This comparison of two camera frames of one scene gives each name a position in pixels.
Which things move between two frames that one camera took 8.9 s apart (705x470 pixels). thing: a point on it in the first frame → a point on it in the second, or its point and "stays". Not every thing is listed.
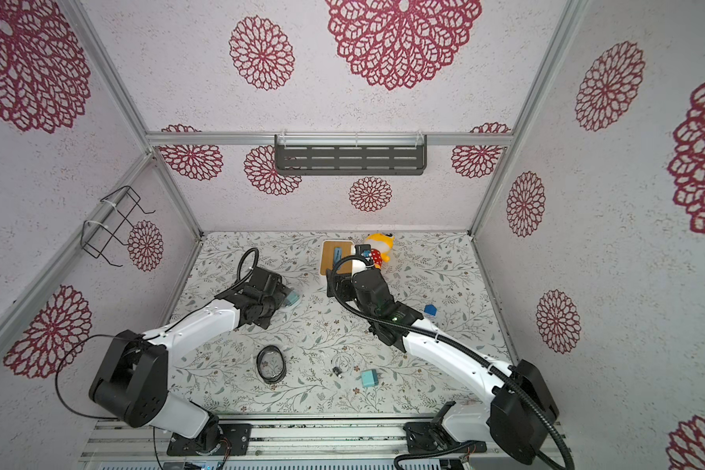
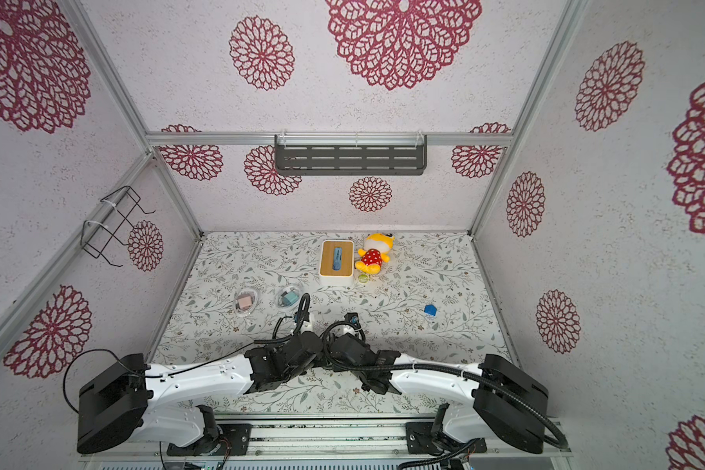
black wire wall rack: x=114 y=210 stays
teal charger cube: x=292 y=298 stays
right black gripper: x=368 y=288 → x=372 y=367
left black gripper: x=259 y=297 → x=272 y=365
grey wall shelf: x=347 y=155 stays
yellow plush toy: x=380 y=247 stays
